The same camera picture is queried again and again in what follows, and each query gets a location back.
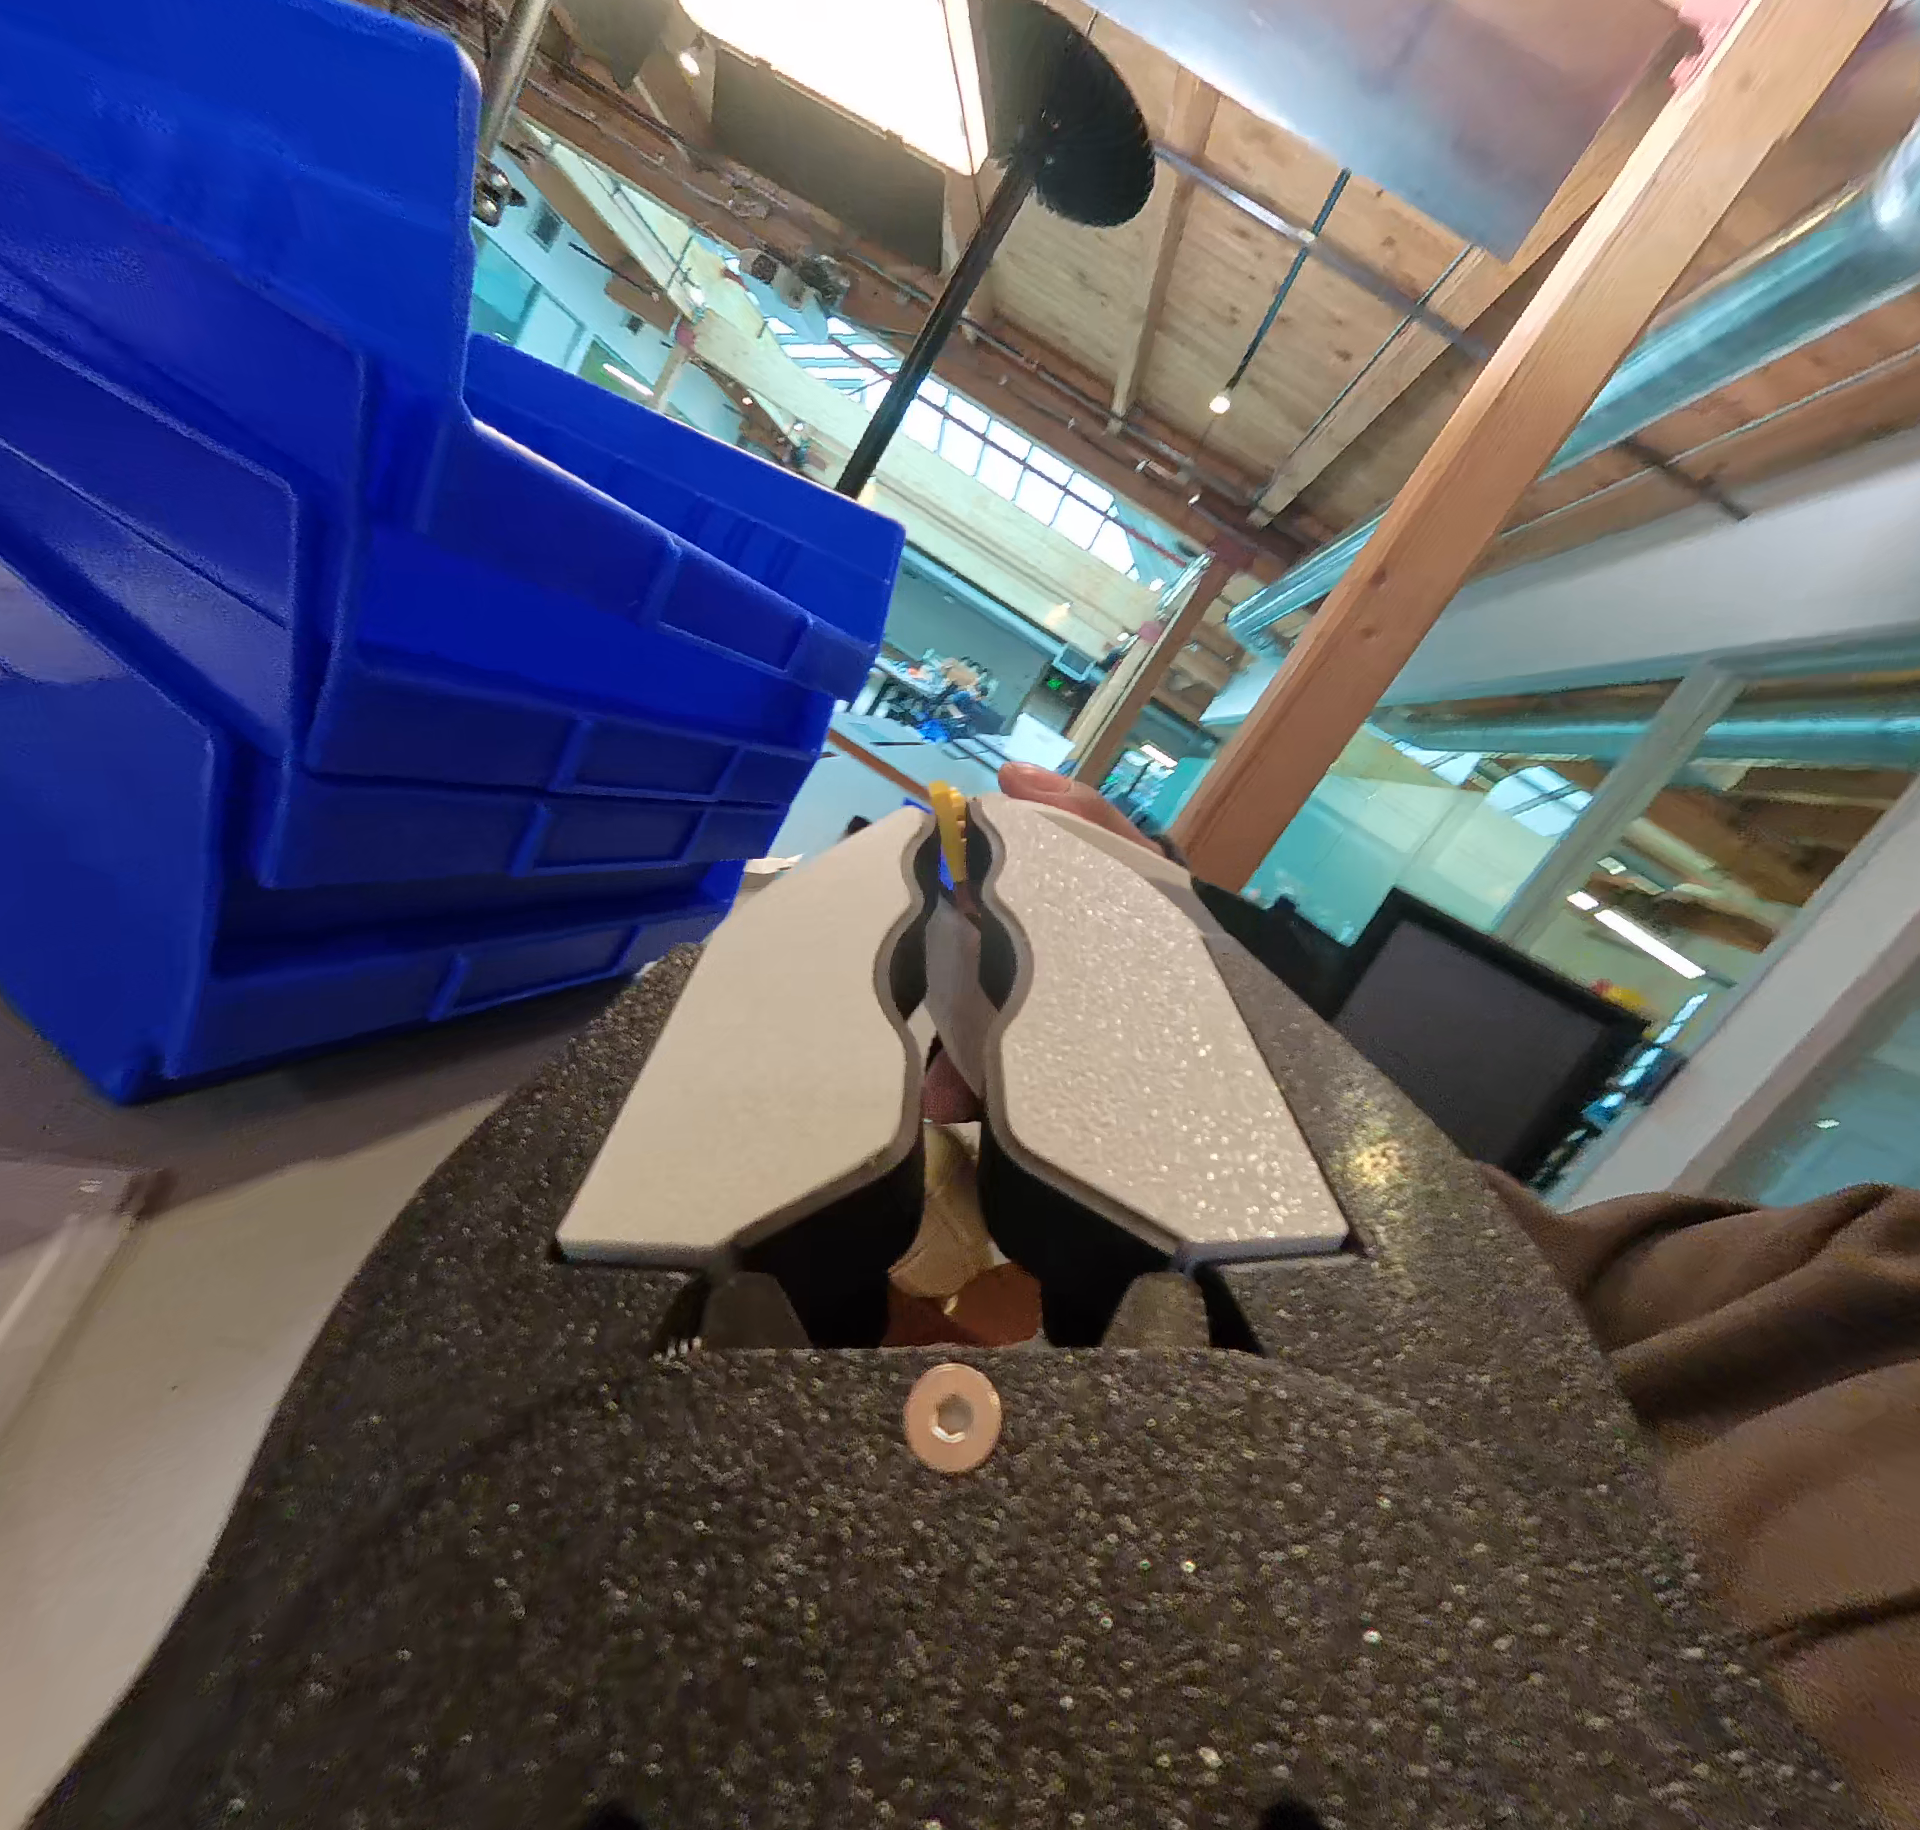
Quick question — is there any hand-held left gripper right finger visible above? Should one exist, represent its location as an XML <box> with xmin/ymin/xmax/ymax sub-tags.
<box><xmin>967</xmin><ymin>794</ymin><xmax>1351</xmax><ymax>1276</ymax></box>

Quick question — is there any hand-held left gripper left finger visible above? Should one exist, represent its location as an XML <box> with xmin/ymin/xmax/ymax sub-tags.
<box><xmin>556</xmin><ymin>802</ymin><xmax>924</xmax><ymax>1276</ymax></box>

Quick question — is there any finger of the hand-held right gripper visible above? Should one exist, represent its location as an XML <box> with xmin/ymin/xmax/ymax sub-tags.
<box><xmin>919</xmin><ymin>899</ymin><xmax>1004</xmax><ymax>1102</ymax></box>

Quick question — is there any tan brick model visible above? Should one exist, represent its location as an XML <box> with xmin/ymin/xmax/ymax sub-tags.
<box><xmin>892</xmin><ymin>1124</ymin><xmax>999</xmax><ymax>1298</ymax></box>

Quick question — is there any stack of blue plastic bins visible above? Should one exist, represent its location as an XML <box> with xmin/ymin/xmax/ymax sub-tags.
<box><xmin>0</xmin><ymin>0</ymin><xmax>911</xmax><ymax>1106</ymax></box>

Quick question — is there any grey desk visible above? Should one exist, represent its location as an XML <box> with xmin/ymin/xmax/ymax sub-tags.
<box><xmin>0</xmin><ymin>720</ymin><xmax>1081</xmax><ymax>1769</ymax></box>

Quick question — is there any person's right hand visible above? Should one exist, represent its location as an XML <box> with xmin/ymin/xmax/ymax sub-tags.
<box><xmin>999</xmin><ymin>761</ymin><xmax>1170</xmax><ymax>855</ymax></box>

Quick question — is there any black mesh office chair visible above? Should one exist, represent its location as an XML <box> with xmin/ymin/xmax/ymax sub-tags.
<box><xmin>1192</xmin><ymin>874</ymin><xmax>1398</xmax><ymax>1018</ymax></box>

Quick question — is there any black framed grey board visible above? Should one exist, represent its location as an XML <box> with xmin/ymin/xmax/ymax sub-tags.
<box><xmin>1331</xmin><ymin>886</ymin><xmax>1653</xmax><ymax>1184</ymax></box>

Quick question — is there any wooden pillar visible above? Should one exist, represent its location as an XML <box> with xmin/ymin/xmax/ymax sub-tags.
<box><xmin>1073</xmin><ymin>556</ymin><xmax>1238</xmax><ymax>787</ymax></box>
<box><xmin>1176</xmin><ymin>0</ymin><xmax>1920</xmax><ymax>897</ymax></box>

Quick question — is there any black metal pole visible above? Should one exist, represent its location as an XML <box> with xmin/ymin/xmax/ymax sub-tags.
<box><xmin>829</xmin><ymin>0</ymin><xmax>1156</xmax><ymax>500</ymax></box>

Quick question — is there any white ceiling light panel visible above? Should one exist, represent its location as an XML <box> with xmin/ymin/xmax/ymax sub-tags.
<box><xmin>630</xmin><ymin>0</ymin><xmax>993</xmax><ymax>175</ymax></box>

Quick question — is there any silver ventilation duct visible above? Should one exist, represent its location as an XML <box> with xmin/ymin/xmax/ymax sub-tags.
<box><xmin>1229</xmin><ymin>180</ymin><xmax>1920</xmax><ymax>649</ymax></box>

